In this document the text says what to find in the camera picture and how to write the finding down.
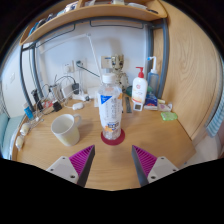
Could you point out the green soap packet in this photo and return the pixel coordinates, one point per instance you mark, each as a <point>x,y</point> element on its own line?
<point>169,116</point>

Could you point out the wooden tree figurine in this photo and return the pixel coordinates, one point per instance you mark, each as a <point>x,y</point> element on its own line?
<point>118,65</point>

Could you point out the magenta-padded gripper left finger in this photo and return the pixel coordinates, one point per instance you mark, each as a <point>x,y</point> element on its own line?
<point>66,168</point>

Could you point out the wooden shelf unit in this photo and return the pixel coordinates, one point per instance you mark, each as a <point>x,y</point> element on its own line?
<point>100,13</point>

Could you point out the striped teal cloth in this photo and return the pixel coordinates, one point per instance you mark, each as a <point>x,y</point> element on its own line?
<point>216,120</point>

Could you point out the white red-pump lotion bottle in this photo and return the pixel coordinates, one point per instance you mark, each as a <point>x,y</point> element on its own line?
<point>139,90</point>

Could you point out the clear plastic water bottle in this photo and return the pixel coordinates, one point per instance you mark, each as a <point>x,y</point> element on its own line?
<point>110,110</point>

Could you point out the grey metal desk frame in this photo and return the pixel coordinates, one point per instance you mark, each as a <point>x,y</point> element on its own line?
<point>165,60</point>

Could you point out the black plug-in charger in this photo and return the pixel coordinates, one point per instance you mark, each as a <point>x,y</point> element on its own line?
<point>75,88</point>

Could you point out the small white thermometer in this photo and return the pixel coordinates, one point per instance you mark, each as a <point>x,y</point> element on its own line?
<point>138,107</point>

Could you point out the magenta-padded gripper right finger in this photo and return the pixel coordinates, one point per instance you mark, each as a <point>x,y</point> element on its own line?
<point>156,168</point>

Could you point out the flat round red coaster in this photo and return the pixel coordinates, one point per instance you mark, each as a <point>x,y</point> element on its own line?
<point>113,142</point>

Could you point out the clear spray bottle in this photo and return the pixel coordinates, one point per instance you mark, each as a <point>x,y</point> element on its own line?
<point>153,80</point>

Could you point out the plastic-wrapped bun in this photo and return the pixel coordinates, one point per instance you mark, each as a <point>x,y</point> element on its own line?
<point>20,142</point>
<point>24,129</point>

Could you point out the black electric shaver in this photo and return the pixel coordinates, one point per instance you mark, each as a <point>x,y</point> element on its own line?
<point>35,98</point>

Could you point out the bed with checkered bedding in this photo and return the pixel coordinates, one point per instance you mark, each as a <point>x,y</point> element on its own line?
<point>5,133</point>

